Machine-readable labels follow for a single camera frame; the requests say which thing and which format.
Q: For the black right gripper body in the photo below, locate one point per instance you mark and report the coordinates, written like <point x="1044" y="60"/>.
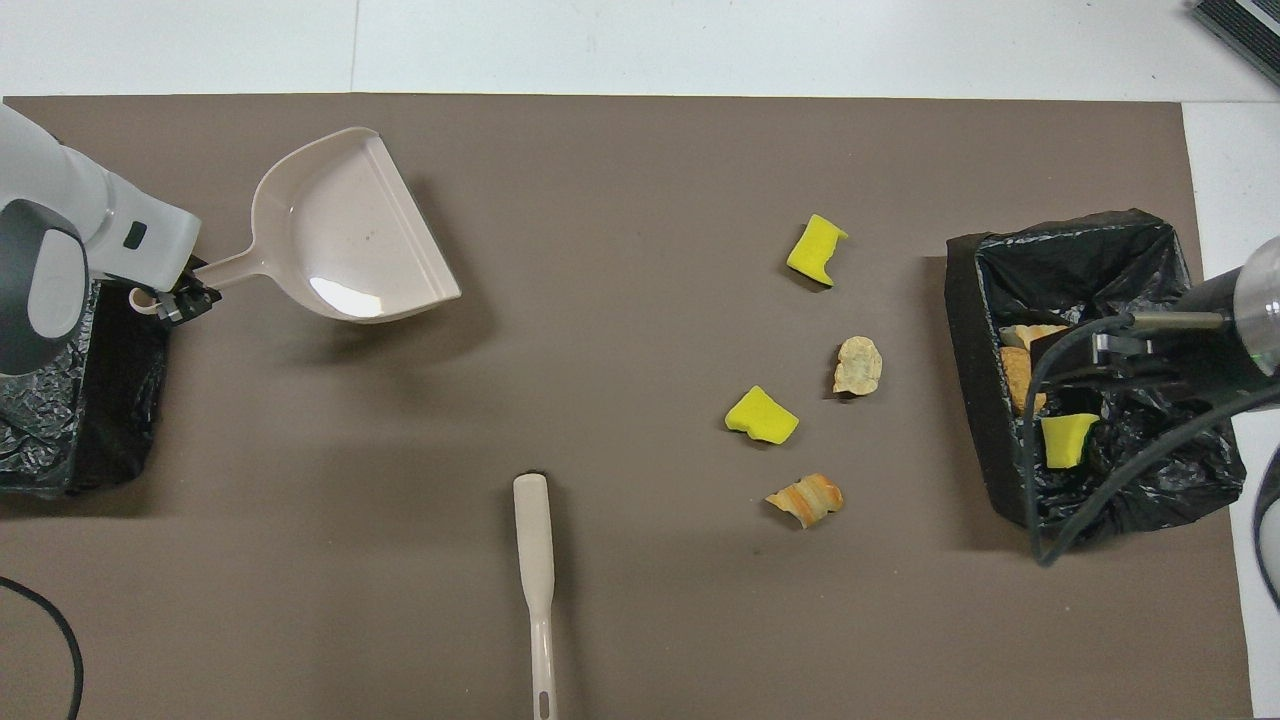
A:
<point x="1215" y="340"/>

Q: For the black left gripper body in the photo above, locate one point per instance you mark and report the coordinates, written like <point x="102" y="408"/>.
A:
<point x="188" y="275"/>

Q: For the large striped croissant piece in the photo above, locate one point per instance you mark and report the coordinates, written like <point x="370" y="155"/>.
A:
<point x="1030" y="335"/>

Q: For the brown bread roll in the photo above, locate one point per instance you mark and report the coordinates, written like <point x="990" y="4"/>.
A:
<point x="1018" y="380"/>

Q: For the yellow sponge piece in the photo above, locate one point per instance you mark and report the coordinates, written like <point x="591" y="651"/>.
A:
<point x="762" y="415"/>
<point x="1068" y="440"/>
<point x="815" y="250"/>

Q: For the beige plastic dustpan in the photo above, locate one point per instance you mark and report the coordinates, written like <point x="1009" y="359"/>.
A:
<point x="350" y="220"/>

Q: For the pale bread chunk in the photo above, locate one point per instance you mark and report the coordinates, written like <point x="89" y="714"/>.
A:
<point x="857" y="365"/>

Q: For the small striped croissant piece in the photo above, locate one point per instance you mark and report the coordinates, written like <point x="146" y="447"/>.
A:
<point x="808" y="497"/>

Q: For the beige hand brush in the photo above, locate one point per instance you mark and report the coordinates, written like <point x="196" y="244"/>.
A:
<point x="535" y="540"/>

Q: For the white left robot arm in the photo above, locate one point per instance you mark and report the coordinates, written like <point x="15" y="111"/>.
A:
<point x="50" y="200"/>

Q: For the black bag lined bin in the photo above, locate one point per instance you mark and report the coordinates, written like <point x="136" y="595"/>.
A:
<point x="100" y="420"/>
<point x="1150" y="480"/>

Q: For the dark grey ribbed device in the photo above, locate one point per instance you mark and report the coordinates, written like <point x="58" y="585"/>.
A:
<point x="1245" y="25"/>

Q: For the brown table mat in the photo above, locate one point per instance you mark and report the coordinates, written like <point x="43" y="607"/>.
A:
<point x="640" y="620"/>

